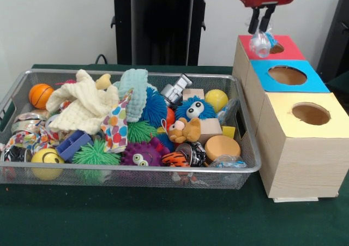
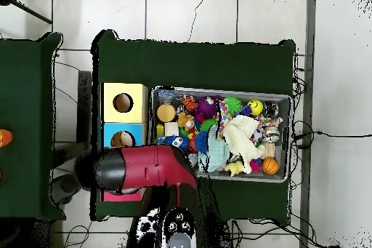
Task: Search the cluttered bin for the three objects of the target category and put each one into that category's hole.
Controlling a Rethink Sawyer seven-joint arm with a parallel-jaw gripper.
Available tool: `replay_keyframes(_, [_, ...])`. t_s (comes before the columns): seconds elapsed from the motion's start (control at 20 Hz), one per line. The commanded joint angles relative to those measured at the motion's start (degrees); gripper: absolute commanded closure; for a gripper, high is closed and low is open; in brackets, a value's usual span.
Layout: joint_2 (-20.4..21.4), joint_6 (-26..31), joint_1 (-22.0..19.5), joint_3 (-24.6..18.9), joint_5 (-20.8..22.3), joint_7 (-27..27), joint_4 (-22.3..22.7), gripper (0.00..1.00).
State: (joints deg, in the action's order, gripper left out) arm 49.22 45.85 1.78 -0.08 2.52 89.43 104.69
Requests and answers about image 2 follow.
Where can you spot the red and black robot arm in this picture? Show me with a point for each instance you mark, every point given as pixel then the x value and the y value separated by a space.
pixel 151 166

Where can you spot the clear mesh bin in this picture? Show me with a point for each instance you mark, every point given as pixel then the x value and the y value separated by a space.
pixel 244 178

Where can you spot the purple spiky ball with eyes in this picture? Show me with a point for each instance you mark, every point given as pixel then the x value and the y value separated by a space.
pixel 206 108

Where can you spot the green spiky ball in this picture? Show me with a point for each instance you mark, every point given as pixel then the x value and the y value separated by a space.
pixel 233 105

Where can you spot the mint green knitted cloth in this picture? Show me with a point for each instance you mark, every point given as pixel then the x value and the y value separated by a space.
pixel 216 154

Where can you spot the wooden box with three holes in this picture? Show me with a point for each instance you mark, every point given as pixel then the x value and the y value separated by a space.
pixel 136 94

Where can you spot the green cloth side table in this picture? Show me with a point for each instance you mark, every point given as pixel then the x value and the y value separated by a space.
pixel 29 97

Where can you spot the small orange basketball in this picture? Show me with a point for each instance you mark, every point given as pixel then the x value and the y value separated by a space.
pixel 270 166

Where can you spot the small orange object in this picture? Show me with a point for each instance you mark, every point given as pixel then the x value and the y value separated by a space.
pixel 4 138

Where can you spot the polka dot cloth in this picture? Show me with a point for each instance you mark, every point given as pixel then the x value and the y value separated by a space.
pixel 223 111

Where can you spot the cream knitted cloth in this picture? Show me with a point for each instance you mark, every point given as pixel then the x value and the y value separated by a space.
pixel 241 134

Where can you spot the brown plush toy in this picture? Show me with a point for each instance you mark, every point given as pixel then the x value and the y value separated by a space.
pixel 185 121

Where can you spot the yellow smiley ball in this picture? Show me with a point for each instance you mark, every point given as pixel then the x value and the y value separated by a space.
pixel 255 107

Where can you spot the blue fuzzy toy with eyes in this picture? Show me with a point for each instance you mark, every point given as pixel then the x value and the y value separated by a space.
pixel 175 141

